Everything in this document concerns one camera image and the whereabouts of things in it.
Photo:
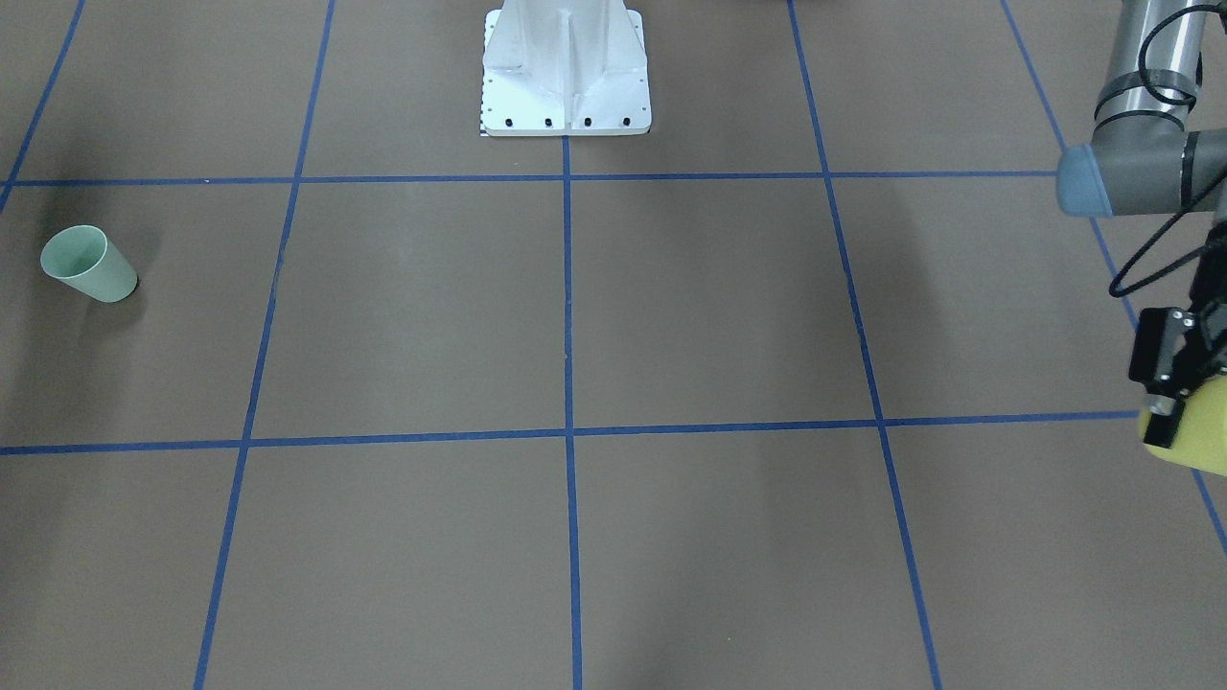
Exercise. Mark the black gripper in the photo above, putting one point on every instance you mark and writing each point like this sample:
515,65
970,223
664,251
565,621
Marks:
1210,356

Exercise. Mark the yellow plastic cup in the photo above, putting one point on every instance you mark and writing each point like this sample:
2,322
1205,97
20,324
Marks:
1199,440

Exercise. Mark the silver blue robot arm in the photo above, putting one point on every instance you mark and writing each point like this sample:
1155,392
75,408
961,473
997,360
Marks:
1144,159

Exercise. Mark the green plastic cup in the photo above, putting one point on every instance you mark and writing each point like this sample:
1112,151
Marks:
84,258

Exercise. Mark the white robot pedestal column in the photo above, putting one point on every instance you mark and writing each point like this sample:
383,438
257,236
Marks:
564,69

